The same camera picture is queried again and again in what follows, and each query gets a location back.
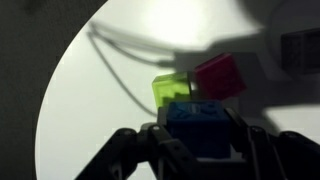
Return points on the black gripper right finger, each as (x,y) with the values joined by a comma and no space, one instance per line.
(280,156)

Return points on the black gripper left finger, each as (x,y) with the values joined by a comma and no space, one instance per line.
(140,156)

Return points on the blue dice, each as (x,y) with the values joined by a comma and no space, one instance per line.
(200,130)

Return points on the yellow dice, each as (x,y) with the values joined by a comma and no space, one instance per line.
(170,88)

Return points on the pink dice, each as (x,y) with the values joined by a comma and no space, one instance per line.
(220,78)

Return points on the round white table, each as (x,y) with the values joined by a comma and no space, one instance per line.
(100,110)

